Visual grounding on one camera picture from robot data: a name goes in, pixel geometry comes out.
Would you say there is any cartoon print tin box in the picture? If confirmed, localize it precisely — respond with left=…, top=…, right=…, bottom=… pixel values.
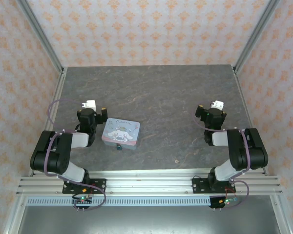
left=101, top=117, right=141, bottom=149

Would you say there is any circuit board with led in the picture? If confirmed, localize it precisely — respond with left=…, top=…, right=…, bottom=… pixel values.
left=209, top=196, right=240, bottom=209
left=71, top=195, right=93, bottom=210

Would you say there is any grey metal sheet panel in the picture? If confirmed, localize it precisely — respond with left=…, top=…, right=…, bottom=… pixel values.
left=16, top=206, right=279, bottom=234

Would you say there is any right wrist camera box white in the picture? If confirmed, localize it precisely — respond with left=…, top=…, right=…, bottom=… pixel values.
left=209, top=99, right=225, bottom=111

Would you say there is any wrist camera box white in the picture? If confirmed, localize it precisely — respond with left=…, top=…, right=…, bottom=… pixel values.
left=82, top=99, right=97, bottom=112
left=209, top=99, right=225, bottom=111

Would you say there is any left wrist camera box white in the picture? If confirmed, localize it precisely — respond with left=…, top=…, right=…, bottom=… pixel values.
left=82, top=99, right=97, bottom=112

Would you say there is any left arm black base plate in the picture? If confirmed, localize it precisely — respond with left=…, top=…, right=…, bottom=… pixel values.
left=62, top=178, right=107, bottom=195

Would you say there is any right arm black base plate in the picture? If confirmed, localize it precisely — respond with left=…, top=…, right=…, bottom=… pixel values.
left=192, top=177, right=236, bottom=195

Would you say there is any aluminium mounting rail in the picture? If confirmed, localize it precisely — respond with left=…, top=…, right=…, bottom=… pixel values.
left=16, top=170, right=284, bottom=196

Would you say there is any aluminium corner post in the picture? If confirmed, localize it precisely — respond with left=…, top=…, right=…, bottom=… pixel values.
left=232, top=0, right=281, bottom=74
left=16, top=0, right=65, bottom=74

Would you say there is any slotted grey cable duct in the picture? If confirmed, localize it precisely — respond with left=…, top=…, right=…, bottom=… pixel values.
left=26, top=197, right=212, bottom=207

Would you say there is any aluminium frame bar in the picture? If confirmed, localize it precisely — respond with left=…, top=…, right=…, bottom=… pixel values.
left=2, top=195, right=28, bottom=234
left=269, top=195, right=293, bottom=234

